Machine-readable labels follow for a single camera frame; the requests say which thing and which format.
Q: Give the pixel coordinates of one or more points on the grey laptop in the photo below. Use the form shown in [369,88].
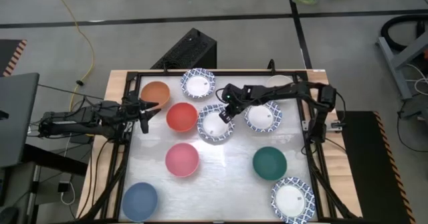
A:
[16,117]

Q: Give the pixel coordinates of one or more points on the grey metal stand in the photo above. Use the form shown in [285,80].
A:
[393,61]

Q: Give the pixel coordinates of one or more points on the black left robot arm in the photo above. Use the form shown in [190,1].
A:
[67,123]

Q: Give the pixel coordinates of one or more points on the pink bowl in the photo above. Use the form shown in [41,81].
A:
[182,160]

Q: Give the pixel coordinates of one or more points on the orange bowl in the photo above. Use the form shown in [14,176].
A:
[154,92]

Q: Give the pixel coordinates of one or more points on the green bowl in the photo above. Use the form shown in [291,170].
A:
[269,164]

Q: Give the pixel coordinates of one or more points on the black computer tower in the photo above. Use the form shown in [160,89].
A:
[190,50]

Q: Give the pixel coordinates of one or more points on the black mat hazard-striped edge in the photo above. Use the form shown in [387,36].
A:
[371,170]
[8,55]

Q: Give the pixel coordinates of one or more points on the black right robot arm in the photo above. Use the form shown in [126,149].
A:
[321,97]

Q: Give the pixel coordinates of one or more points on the blue patterned white bowl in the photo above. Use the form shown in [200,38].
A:
[292,200]
[264,117]
[212,127]
[198,83]

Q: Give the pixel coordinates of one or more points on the red bowl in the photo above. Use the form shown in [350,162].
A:
[182,117]

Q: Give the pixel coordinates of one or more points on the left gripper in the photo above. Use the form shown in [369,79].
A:
[132,109]

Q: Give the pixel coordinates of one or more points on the black aluminium table frame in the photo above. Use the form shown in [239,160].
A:
[234,73]

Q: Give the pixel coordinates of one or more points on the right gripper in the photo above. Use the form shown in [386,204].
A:
[234,98]

